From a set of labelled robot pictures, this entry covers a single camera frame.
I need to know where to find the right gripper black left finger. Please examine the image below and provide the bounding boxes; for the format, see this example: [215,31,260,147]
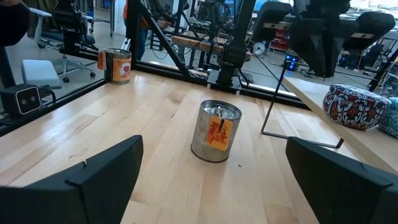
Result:
[0,134,144,224]

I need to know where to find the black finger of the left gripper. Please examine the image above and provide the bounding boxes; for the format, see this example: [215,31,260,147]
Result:
[251,1,299,44]
[341,11,396,51]

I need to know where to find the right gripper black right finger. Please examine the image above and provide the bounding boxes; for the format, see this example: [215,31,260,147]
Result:
[285,136,398,224]

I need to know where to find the dark floral round candle tin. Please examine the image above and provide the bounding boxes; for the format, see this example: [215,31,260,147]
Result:
[322,83,392,131]

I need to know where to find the silver candle tin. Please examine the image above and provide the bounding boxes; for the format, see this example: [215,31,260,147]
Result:
[97,48,132,85]
[190,99,243,164]

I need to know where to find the red tool cabinet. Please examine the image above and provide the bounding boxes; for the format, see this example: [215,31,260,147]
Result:
[269,29,292,52]

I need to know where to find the small round fan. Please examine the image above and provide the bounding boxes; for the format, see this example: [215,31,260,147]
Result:
[252,41,266,57]

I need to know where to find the black box with lights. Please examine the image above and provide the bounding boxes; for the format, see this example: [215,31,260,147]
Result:
[284,52,301,72]

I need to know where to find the wooden shelf riser, black legs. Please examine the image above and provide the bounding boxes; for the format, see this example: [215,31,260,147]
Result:
[261,60,398,175]

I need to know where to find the wooden workbench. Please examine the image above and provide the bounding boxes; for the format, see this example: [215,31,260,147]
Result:
[170,34,252,62]

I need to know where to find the person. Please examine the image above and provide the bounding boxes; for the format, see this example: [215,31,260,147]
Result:
[123,0,171,62]
[0,0,31,47]

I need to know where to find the white padded stool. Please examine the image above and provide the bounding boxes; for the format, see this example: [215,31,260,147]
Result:
[21,58,63,90]

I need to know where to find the white framed office chair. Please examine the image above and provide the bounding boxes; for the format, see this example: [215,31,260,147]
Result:
[29,0,100,84]

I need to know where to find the black camera cable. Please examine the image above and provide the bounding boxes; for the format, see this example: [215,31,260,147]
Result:
[39,84,57,104]

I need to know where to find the black table-level camera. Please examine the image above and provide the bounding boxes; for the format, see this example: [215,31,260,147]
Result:
[0,83,43,118]

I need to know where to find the black aluminium table frame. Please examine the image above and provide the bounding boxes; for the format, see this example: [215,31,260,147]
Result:
[0,0,312,138]

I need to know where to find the silver aluminium bracket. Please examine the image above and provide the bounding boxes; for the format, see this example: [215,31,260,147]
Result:
[119,37,132,52]

